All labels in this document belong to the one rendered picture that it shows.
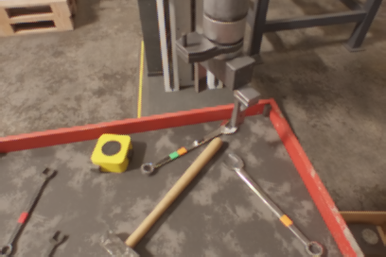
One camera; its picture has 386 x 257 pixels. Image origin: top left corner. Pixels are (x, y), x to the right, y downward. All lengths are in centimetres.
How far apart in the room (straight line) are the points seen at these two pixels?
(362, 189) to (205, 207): 140
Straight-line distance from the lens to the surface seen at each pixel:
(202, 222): 61
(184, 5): 149
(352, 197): 187
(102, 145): 69
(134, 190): 65
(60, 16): 313
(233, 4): 48
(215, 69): 56
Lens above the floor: 146
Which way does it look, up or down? 46 degrees down
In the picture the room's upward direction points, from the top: straight up
